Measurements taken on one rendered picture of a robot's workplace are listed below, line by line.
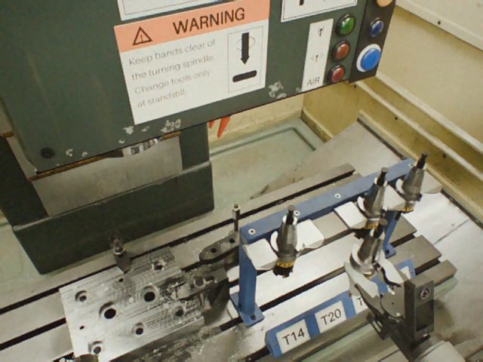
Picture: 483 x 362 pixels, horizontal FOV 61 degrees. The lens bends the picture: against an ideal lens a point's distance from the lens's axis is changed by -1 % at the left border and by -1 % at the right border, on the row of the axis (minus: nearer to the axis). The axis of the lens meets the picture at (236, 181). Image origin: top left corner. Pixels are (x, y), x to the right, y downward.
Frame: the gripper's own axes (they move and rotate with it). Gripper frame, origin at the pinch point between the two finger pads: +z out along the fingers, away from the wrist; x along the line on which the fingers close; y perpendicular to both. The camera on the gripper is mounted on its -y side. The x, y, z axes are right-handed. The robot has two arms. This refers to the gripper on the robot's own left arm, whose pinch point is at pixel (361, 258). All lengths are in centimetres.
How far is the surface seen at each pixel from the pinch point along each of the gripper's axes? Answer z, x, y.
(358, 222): 6.6, 4.1, -1.7
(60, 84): 6, -44, -49
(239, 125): 107, 29, 54
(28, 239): 70, -68, 40
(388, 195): 9.7, 15.0, -1.8
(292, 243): 7.0, -12.6, -4.1
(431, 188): 6.9, 25.2, -2.0
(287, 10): 6, -20, -52
